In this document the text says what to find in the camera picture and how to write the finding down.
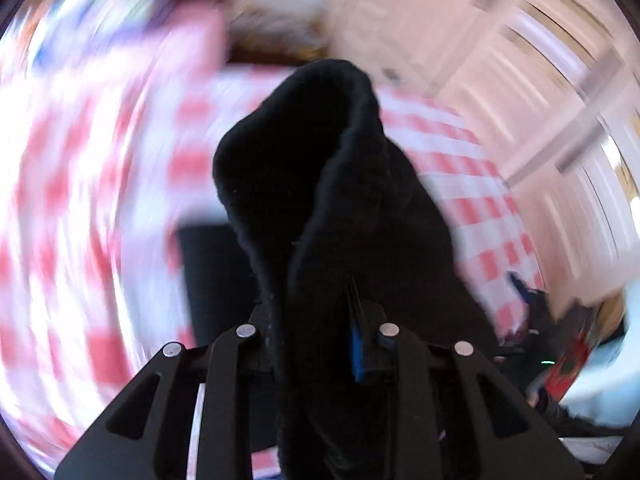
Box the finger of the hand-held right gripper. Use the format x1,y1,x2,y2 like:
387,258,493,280
507,271,533,311

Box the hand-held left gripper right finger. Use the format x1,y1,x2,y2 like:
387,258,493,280
346,280,586,480

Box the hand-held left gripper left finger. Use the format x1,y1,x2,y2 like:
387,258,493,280
55,305,281,480

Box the black pants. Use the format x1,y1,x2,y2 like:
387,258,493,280
177,58,501,480

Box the pink checked bed sheet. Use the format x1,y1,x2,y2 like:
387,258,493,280
0,15,546,478

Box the light wooden wardrobe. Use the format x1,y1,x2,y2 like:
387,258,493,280
325,0,640,311

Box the cluttered bedside table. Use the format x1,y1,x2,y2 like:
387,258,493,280
227,0,331,63

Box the folded purple printed blanket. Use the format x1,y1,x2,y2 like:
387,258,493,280
20,0,181,66

